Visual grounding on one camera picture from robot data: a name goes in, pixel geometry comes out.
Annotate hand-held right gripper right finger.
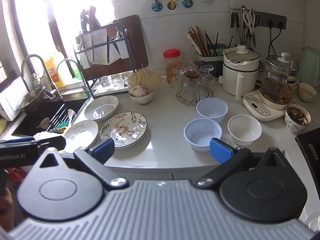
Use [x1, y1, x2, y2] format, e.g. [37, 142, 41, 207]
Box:
[195, 137, 285, 188]

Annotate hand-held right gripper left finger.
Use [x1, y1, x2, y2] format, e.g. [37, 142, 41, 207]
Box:
[32, 137, 130, 191]

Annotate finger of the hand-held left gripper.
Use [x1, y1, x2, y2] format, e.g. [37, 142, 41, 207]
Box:
[0, 136, 35, 144]
[37, 135, 67, 155]

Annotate pale blue plastic bowl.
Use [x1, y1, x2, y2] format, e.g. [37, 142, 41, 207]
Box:
[184, 118, 223, 152]

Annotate white plate grey leaf print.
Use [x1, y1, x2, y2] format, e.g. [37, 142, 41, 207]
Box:
[62, 119, 99, 153]
[84, 95, 120, 122]

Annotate floral patterned plate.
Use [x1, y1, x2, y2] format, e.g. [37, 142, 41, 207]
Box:
[100, 112, 148, 148]

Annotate white ceramic bowl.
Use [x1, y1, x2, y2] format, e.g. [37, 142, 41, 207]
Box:
[227, 114, 262, 146]

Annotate white plastic cup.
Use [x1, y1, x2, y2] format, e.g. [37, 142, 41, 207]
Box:
[196, 98, 229, 124]

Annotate person's left hand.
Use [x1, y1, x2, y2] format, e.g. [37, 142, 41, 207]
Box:
[0, 187, 15, 232]

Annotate white tipped dark chopsticks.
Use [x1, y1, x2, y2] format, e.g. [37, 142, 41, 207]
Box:
[46, 104, 69, 130]

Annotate black kitchen sink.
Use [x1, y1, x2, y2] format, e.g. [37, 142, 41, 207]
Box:
[11, 91, 89, 137]

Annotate stainless steel bowl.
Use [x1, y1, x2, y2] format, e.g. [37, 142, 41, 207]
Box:
[17, 87, 45, 114]

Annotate white dish drainer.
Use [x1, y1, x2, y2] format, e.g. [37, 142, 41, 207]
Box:
[0, 76, 29, 122]

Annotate steel spring faucet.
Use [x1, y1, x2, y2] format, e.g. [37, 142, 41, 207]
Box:
[21, 54, 63, 99]

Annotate white kettle base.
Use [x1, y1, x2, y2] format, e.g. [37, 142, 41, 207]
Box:
[243, 90, 293, 122]

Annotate small white bowl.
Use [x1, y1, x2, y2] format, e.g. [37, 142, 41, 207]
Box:
[129, 90, 155, 105]

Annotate peeled onion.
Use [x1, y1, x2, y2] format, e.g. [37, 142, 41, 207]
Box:
[130, 85, 148, 97]

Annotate yellow detergent bottle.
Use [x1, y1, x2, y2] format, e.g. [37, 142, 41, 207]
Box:
[44, 51, 67, 88]

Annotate green bottle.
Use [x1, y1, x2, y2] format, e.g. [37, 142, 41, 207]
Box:
[70, 60, 80, 79]

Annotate group of clear glass cups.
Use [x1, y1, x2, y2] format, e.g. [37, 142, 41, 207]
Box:
[171, 52, 217, 98]

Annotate leaf patterned white cup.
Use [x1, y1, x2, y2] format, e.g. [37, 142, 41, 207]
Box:
[284, 104, 312, 133]

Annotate bundle of thin pale sticks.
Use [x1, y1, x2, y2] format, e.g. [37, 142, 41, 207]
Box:
[127, 65, 163, 94]

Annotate curved steel faucet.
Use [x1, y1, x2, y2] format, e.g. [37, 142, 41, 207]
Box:
[56, 59, 87, 90]

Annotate white electric cooker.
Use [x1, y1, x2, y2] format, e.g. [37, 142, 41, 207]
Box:
[219, 44, 261, 100]

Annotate black induction cooktop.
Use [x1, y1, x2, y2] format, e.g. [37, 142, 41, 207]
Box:
[295, 128, 320, 180]

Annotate glass kettle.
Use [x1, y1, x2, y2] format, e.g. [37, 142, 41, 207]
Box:
[259, 52, 300, 110]

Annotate green chopstick holder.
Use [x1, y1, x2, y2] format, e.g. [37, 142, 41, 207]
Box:
[194, 44, 227, 78]

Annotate plain kitchen knife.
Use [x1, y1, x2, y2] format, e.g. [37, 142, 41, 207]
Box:
[116, 29, 131, 59]
[107, 31, 121, 64]

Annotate red lid plastic jar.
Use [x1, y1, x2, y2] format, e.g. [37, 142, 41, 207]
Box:
[163, 49, 182, 83]

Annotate hammered pattern cleaver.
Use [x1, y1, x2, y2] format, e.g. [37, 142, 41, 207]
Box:
[89, 5, 108, 64]

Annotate cream cup with yellow liquid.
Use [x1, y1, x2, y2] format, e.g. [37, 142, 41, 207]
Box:
[299, 82, 317, 103]

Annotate bundle of black chopsticks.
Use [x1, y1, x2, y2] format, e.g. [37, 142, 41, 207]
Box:
[204, 31, 220, 55]

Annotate brown wooden cutting board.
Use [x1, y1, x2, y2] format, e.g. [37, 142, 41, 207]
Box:
[82, 14, 149, 79]

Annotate bundle of wooden chopsticks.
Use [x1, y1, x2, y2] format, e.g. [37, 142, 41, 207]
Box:
[187, 25, 209, 57]

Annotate mint green appliance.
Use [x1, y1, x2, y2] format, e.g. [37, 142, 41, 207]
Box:
[299, 46, 320, 85]

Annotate window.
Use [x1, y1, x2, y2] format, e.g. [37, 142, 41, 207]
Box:
[0, 0, 117, 80]

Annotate black power strip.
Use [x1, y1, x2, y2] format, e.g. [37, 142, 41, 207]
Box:
[255, 11, 287, 29]

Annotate round wire cup rack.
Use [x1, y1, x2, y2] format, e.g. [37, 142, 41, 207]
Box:
[177, 79, 210, 105]

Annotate black power cable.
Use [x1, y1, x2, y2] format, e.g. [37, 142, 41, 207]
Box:
[268, 20, 281, 55]

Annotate black handled kitchen tool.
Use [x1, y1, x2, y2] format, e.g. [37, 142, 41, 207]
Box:
[230, 12, 241, 29]

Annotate white handled scissors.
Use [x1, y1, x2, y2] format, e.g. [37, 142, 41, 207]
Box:
[244, 10, 256, 35]

